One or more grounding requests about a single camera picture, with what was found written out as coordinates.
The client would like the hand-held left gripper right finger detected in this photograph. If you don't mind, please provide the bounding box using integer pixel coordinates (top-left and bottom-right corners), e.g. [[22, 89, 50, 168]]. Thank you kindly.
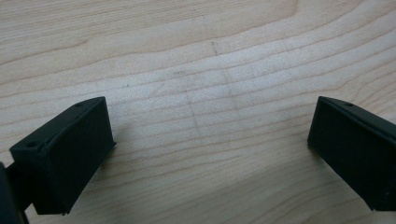
[[306, 95, 396, 213]]

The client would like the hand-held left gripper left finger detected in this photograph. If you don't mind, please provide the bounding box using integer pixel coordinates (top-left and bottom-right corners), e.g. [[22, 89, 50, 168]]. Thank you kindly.
[[8, 96, 117, 217]]

